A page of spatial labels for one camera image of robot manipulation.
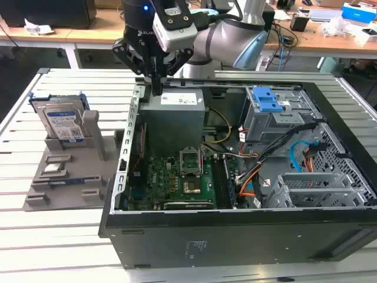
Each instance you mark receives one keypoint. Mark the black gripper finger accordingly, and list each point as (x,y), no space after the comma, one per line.
(179,62)
(126,54)

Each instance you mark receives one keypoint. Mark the hard disk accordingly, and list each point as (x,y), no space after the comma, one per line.
(63,126)

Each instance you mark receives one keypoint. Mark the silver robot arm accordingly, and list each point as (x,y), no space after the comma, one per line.
(224,38)

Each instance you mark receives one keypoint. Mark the grey metal disk bay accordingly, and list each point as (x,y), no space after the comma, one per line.
(312,184)

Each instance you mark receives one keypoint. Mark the cardboard box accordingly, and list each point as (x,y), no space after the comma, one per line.
(109,3)

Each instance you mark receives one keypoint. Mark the grey power supply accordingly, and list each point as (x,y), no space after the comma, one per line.
(171,123)

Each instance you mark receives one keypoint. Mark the crumpled white paper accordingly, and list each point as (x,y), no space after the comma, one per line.
(38,28)

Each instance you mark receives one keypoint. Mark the blue plastic drive latch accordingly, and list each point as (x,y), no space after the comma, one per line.
(266,98)

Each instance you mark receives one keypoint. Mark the black desktop tower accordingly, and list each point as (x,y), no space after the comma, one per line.
(269,17)

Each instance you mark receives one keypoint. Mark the grey optical drive cage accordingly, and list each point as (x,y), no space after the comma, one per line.
(265,126)

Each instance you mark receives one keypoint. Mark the green motherboard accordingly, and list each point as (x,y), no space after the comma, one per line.
(165,177)

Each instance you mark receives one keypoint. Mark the grey parts rack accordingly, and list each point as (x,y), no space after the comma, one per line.
(76,165)

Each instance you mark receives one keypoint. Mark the small black box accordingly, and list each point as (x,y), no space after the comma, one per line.
(300,23)

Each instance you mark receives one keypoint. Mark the long wooden desk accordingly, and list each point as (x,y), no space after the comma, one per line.
(309,41)

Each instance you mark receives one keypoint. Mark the silver CPU chip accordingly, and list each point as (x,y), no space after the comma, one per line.
(53,168)

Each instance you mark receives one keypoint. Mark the black computer mouse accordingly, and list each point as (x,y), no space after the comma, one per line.
(307,2)

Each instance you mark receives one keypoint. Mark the RAM stick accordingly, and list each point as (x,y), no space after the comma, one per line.
(66,182)

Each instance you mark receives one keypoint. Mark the black graphics card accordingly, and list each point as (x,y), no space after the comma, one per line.
(188,205)

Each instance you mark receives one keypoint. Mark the pale green bin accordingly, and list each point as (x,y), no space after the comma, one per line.
(328,65)

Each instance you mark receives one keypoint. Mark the grey tray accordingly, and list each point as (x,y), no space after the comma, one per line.
(324,14)

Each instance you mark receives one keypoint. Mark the clear plastic bag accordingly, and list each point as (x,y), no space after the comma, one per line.
(335,26)

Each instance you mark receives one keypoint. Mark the dark red bag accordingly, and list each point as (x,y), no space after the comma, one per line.
(363,66)

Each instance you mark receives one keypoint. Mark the blue and white box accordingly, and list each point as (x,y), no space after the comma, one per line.
(357,13)

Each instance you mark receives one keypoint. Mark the black PC case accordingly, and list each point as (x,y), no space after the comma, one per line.
(235,244)

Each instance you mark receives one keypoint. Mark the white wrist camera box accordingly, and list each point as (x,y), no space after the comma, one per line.
(176,32)

